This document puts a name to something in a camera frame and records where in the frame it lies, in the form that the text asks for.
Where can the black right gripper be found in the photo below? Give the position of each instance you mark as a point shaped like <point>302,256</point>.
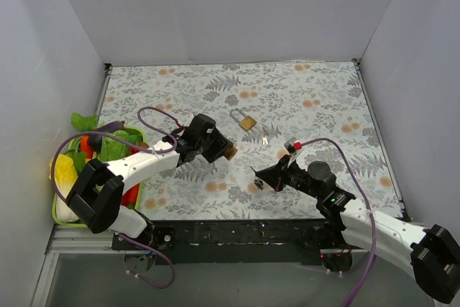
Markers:
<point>281,175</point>

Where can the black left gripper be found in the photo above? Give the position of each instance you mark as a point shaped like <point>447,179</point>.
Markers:
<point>214,145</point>

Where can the small brass padlock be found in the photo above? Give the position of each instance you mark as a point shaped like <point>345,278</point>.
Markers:
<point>230,151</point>

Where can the panda figure keychain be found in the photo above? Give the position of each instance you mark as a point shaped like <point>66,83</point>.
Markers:
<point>259,183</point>

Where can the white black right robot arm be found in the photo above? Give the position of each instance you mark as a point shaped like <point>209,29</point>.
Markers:
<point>429,255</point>

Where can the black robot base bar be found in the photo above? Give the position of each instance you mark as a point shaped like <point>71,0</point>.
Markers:
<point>303,241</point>

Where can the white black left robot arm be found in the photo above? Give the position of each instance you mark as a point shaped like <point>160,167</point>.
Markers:
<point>97,193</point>

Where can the long shackle brass padlock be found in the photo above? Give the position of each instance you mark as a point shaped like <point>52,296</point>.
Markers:
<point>246,122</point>

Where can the brown toy mushroom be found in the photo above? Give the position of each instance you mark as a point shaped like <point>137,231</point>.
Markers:
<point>143,145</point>

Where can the floral patterned table mat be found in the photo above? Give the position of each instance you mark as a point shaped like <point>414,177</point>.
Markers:
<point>322,105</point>

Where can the purple toy eggplant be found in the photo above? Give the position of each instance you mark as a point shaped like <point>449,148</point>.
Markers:
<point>95,140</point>

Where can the green toy lettuce leaf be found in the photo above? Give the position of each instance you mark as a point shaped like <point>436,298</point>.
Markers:
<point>84,123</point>

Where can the orange toy carrot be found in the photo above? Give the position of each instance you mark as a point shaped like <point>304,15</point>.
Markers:
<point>86,148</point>

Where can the yellow white toy cabbage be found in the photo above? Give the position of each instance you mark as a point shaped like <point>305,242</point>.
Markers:
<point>65,177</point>

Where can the green plastic vegetable tray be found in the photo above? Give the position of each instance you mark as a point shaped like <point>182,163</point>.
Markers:
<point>131,199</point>

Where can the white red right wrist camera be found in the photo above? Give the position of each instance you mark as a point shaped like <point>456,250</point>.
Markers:
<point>294,148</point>

